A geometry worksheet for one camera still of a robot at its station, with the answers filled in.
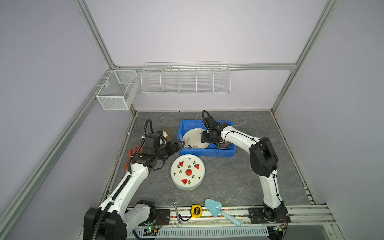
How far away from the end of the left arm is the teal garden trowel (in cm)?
33

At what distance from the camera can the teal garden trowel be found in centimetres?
75

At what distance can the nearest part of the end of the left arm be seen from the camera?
59 centimetres
